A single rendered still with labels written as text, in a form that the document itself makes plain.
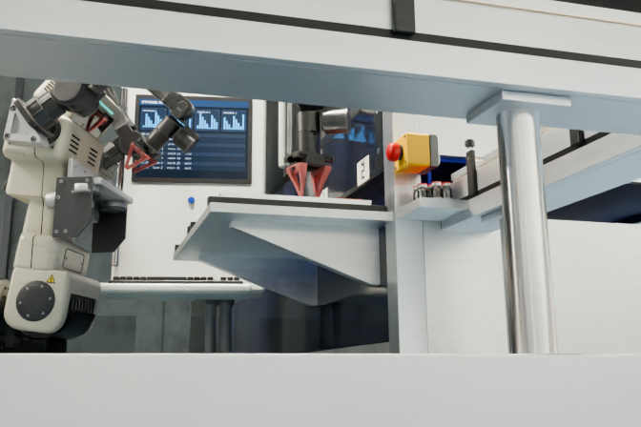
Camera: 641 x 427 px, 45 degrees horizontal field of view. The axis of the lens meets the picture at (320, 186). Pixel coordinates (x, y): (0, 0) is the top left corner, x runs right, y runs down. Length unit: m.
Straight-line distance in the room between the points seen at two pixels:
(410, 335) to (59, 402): 1.05
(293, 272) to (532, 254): 1.40
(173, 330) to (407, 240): 3.01
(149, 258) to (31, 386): 1.89
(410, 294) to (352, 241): 0.19
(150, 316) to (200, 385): 3.85
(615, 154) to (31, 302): 1.48
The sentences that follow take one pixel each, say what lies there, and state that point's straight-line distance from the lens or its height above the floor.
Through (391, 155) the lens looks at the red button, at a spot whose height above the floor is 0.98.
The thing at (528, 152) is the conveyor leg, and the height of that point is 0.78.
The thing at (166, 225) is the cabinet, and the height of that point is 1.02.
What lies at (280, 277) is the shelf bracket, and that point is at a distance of 2.22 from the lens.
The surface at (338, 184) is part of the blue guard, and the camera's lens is 2.10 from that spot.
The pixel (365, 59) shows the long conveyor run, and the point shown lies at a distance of 0.83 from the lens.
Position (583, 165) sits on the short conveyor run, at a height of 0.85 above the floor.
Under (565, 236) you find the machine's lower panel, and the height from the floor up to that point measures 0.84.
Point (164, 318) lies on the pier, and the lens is 4.58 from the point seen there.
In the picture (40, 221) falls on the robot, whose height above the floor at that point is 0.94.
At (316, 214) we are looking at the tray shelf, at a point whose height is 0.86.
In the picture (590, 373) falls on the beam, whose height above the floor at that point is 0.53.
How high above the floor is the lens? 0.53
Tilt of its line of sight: 14 degrees up
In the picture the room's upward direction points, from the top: straight up
